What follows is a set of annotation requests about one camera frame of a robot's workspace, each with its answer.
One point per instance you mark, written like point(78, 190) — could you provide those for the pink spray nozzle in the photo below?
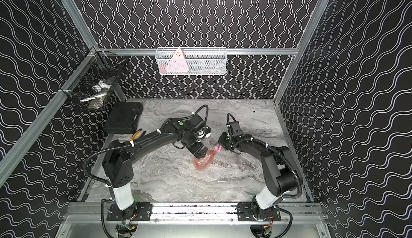
point(217, 148)

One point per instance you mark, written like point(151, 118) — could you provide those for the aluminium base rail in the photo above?
point(195, 213)

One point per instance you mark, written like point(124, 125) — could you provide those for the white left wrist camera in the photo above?
point(204, 133)

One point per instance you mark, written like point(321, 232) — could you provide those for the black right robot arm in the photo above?
point(281, 177)

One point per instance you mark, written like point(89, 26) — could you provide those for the clear plastic wall basket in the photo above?
point(201, 61)

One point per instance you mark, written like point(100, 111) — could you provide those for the black wire mesh basket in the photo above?
point(102, 66)

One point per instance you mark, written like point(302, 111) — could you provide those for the pink transparent spray bottle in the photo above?
point(204, 162)

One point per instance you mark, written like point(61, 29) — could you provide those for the yellow handled pliers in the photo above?
point(137, 134)

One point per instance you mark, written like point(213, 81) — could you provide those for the pink triangle card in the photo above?
point(177, 64)

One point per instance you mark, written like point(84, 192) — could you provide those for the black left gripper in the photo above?
point(197, 149)

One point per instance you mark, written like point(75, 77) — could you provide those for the black plastic case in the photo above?
point(124, 118)

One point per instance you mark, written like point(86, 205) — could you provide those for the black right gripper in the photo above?
point(221, 141)

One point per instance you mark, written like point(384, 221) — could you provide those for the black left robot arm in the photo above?
point(119, 157)

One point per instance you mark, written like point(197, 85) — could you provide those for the white items in basket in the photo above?
point(99, 92)

